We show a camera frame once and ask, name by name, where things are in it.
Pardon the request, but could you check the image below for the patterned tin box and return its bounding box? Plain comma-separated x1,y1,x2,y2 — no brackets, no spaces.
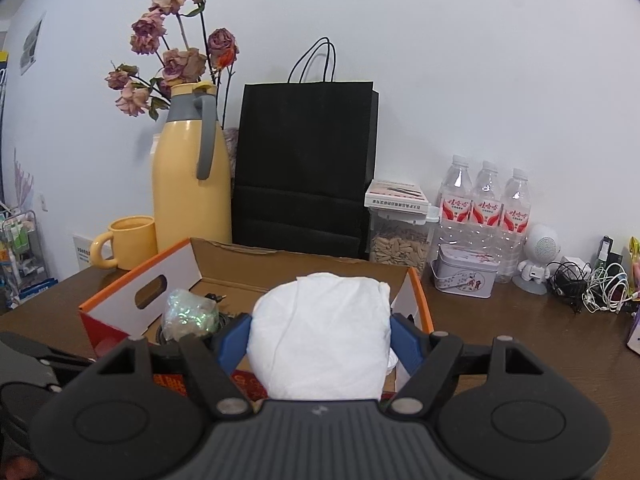
431,243,499,299

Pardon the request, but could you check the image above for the purple feather decoration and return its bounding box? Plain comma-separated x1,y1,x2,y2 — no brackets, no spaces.
10,147,36,206

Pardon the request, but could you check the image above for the red cardboard box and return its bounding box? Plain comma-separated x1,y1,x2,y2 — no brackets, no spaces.
78,237,435,401

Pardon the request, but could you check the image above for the colourful snack packet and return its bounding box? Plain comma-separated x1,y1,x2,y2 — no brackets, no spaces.
627,237,640,286

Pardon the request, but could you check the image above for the dried pink rose bouquet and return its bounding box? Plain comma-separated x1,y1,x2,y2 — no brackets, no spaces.
105,0,240,121

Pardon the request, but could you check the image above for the metal storage rack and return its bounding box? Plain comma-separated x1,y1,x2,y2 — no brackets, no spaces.
0,202,46,306

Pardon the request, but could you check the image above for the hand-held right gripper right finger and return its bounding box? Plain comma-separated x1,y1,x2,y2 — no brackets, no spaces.
389,312,547,417

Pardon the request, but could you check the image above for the black USB cable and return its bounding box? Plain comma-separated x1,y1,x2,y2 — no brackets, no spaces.
207,292,251,331

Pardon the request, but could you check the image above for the clear sunflower seed container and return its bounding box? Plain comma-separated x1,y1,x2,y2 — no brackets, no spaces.
368,207,439,266

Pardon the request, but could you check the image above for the black charger cable bundle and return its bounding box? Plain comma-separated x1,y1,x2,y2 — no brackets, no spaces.
547,255,593,311

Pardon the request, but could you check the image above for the yellow thermos jug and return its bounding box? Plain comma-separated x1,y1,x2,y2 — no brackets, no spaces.
152,81,233,268

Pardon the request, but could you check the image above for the small white flat box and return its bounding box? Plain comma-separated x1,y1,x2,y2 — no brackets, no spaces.
364,180,431,211

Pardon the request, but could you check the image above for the white card at left edge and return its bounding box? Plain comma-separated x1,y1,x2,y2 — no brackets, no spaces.
72,232,106,271

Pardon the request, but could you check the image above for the purple tissue pack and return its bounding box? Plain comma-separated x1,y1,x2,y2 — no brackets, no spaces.
627,305,640,353

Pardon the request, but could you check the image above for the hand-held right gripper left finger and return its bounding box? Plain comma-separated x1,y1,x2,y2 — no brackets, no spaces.
95,313,253,418

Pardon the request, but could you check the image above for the yellow mug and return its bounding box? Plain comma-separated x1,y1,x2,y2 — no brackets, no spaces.
90,215,158,271

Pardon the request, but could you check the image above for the white bag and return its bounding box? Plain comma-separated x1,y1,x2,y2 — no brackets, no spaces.
248,272,392,401

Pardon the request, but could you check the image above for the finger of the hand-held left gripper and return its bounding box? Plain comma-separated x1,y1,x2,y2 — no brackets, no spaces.
0,331,97,368

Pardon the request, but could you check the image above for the iridescent wrapper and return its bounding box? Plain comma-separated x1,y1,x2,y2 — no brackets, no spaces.
162,287,219,343

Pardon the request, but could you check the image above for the wall picture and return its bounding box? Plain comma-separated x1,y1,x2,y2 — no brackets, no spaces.
20,10,47,76

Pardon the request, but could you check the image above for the white robot-shaped speaker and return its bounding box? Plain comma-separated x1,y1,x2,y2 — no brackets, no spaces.
515,224,558,295

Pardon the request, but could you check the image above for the black paper bag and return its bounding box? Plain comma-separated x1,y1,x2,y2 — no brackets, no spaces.
231,36,379,261

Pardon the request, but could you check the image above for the white cable tangle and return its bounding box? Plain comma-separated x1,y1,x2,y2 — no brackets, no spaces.
582,260,631,315

